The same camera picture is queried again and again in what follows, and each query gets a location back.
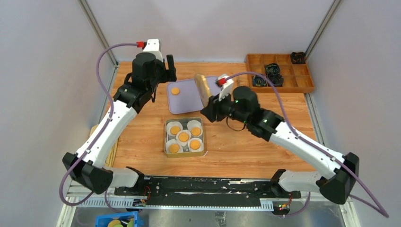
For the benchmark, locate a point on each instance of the wooden compartment organizer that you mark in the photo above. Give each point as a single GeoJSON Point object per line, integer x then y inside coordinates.
{"type": "Point", "coordinates": [292, 78]}

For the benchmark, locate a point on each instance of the orange cookie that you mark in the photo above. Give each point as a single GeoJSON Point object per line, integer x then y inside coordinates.
{"type": "Point", "coordinates": [196, 131]}
{"type": "Point", "coordinates": [183, 137]}
{"type": "Point", "coordinates": [174, 130]}
{"type": "Point", "coordinates": [174, 148]}
{"type": "Point", "coordinates": [175, 91]}
{"type": "Point", "coordinates": [195, 144]}

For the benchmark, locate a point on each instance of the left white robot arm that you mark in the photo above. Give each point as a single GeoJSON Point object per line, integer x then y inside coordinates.
{"type": "Point", "coordinates": [86, 166]}

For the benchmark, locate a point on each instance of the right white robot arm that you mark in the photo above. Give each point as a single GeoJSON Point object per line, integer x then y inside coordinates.
{"type": "Point", "coordinates": [335, 173]}

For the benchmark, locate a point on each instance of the silver tin lid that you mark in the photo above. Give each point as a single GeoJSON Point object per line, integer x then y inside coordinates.
{"type": "Point", "coordinates": [203, 89]}

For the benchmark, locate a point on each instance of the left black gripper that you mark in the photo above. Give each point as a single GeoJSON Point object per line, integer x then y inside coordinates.
{"type": "Point", "coordinates": [170, 71]}

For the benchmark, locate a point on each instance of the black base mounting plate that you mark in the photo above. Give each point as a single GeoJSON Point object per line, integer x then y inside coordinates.
{"type": "Point", "coordinates": [206, 192]}

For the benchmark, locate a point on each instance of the gold cookie tin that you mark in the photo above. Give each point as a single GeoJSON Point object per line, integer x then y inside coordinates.
{"type": "Point", "coordinates": [186, 152]}

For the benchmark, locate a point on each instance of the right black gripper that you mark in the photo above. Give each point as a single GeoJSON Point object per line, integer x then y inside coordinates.
{"type": "Point", "coordinates": [214, 105]}

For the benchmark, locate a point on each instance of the blue plastic bin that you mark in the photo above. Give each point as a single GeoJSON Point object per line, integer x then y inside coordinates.
{"type": "Point", "coordinates": [125, 219]}

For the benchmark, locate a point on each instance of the lavender tray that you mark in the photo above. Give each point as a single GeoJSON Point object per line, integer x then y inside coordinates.
{"type": "Point", "coordinates": [188, 100]}

